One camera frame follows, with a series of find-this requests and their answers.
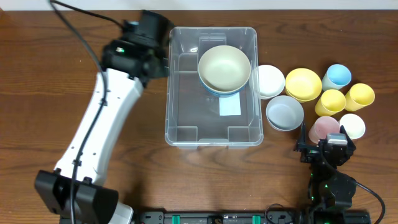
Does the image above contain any cream white cup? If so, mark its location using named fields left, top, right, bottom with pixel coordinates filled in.
left=339, top=113, right=366, bottom=139

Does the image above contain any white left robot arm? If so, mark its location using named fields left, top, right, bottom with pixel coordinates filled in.
left=34, top=11, right=172, bottom=223

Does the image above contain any white label in bin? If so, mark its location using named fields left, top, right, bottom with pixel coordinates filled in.
left=219, top=93, right=241, bottom=116

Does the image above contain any grey small bowl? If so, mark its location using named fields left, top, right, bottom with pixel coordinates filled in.
left=266, top=95, right=304, bottom=131

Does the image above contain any cream large bowl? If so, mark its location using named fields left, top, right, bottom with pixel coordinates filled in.
left=198, top=45, right=252, bottom=92

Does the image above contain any yellow small bowl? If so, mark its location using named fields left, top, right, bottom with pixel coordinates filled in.
left=285, top=68, right=322, bottom=103

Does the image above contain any pink cup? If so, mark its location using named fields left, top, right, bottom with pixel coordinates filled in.
left=308, top=116, right=340, bottom=144

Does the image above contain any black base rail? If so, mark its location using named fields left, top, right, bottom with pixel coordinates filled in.
left=133, top=210, right=299, bottom=224

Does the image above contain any yellow cup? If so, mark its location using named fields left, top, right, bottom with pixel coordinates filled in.
left=345, top=83, right=376, bottom=111
left=315, top=89, right=346, bottom=116

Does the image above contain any light blue cup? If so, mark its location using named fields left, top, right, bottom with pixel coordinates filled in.
left=322, top=64, right=352, bottom=91

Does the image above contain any white small bowl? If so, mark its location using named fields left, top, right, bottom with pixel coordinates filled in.
left=258, top=65, right=285, bottom=100

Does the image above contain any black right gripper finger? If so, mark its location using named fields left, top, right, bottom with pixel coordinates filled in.
left=340, top=125, right=356, bottom=149
left=294, top=122, right=308, bottom=152

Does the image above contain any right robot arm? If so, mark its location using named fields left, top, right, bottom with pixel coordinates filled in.
left=294, top=124, right=371, bottom=224

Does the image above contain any dark blue bowl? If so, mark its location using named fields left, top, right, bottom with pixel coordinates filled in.
left=200, top=80, right=248, bottom=97

